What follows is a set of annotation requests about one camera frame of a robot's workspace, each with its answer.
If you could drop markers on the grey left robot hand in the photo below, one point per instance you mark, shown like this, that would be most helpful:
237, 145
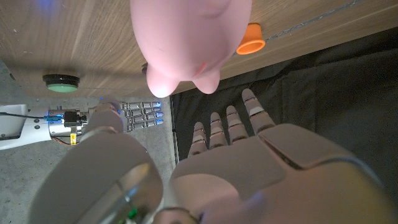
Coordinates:
248, 180

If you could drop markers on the black backdrop frame pole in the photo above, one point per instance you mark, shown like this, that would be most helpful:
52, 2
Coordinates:
174, 130

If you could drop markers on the small orange plastic cup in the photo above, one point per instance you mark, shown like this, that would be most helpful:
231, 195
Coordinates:
251, 40

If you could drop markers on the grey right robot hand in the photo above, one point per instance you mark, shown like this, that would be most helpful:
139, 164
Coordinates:
143, 115

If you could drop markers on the pink plastic piggy bank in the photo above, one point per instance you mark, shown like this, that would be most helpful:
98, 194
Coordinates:
186, 40

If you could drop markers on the black backdrop curtain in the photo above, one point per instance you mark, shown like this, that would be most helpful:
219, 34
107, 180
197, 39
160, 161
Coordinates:
326, 87

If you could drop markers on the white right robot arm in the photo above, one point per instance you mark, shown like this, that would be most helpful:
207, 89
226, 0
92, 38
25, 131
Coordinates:
28, 130

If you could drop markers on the green push button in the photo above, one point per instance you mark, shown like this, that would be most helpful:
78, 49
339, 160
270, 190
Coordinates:
61, 84

